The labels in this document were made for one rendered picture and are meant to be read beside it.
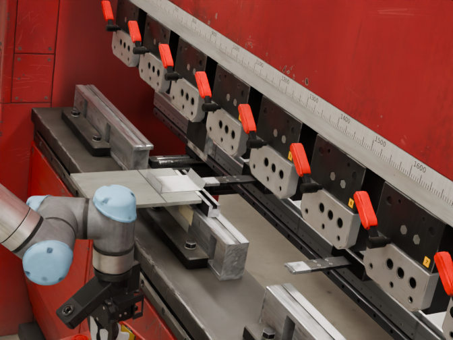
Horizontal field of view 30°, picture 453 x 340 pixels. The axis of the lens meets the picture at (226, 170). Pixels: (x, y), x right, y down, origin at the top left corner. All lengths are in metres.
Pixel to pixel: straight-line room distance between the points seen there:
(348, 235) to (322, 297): 2.24
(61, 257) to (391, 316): 0.76
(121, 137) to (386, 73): 1.18
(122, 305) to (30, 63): 1.29
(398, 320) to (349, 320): 1.78
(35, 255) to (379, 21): 0.66
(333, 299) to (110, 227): 2.29
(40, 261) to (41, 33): 1.43
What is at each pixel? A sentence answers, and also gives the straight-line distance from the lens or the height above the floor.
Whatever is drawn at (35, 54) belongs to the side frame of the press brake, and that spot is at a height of 1.05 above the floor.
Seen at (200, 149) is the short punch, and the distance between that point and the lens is 1.99.
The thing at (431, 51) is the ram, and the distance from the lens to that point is 1.30.
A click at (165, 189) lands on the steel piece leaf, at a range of 2.00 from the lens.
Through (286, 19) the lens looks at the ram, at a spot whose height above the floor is 1.50.
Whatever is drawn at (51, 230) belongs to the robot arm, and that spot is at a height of 1.17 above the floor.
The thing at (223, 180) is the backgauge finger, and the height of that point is 1.01.
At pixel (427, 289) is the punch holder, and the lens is 1.33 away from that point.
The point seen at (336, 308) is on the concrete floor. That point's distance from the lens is 3.65.
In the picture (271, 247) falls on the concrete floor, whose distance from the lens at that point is 4.00.
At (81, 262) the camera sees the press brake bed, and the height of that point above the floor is 0.63.
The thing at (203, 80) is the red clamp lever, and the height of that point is 1.30.
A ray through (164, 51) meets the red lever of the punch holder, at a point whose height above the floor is 1.30.
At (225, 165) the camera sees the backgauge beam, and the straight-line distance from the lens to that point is 2.37.
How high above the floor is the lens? 1.84
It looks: 23 degrees down
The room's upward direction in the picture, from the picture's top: 10 degrees clockwise
